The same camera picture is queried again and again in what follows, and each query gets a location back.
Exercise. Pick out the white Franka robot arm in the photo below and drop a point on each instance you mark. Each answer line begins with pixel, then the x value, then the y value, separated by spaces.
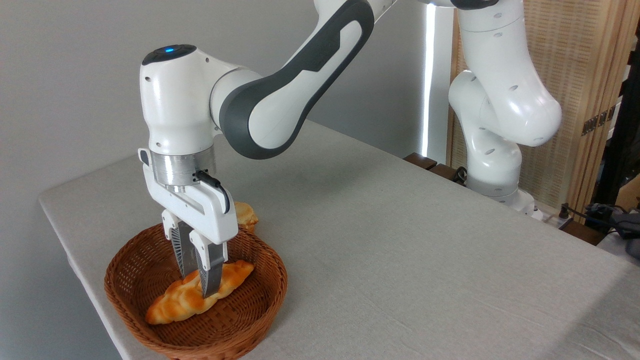
pixel 505 100

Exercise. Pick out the dark metal screen hinge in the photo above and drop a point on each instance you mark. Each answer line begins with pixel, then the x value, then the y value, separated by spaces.
pixel 597 121

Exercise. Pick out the black vertical post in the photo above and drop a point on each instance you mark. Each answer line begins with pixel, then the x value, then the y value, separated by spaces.
pixel 620 135

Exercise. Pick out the brown wicker basket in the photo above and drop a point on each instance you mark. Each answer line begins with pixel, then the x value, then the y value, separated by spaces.
pixel 150 265

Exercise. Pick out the white vertical light strip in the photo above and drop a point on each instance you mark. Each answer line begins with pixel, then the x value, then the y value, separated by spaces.
pixel 428 75

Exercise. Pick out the round golden bread roll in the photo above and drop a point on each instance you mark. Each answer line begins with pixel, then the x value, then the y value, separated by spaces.
pixel 246 215

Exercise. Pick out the grey tablecloth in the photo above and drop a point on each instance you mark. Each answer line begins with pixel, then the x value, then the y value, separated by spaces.
pixel 400 250

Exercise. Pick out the dark brown wooden block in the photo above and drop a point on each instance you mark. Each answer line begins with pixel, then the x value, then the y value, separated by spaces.
pixel 420 160
pixel 443 172
pixel 582 232

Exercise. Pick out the wooden folding screen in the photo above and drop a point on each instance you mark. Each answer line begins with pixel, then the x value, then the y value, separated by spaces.
pixel 582 60

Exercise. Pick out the long braided bread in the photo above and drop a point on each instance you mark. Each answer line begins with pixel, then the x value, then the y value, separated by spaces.
pixel 180 300

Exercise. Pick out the grey rounded object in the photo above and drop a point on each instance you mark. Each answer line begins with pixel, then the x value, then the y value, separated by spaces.
pixel 632 247

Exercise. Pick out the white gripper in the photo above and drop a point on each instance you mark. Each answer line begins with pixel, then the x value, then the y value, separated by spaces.
pixel 207 217

